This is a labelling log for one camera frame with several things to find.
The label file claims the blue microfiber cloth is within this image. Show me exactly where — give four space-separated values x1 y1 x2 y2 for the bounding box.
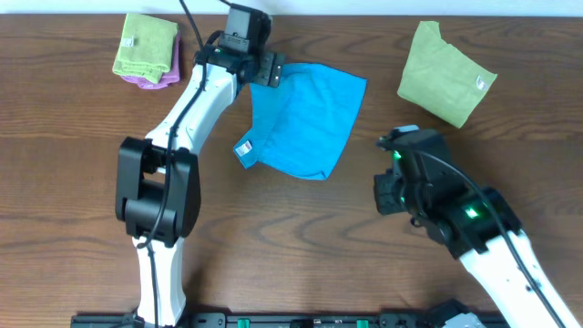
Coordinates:
233 63 367 180

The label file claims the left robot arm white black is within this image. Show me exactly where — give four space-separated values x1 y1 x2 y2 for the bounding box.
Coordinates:
115 3 284 327

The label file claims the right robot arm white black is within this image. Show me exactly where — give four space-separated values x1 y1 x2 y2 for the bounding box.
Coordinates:
373 125 579 327

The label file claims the pink folded cloth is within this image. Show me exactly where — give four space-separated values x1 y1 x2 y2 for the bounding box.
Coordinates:
121 32 181 90

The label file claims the green folded cloth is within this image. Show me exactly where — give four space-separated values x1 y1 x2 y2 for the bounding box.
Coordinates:
112 13 179 84

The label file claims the green cloth unfolded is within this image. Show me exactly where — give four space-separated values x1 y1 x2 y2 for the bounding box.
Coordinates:
397 21 497 128

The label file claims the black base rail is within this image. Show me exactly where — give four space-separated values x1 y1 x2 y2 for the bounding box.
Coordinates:
70 311 506 328

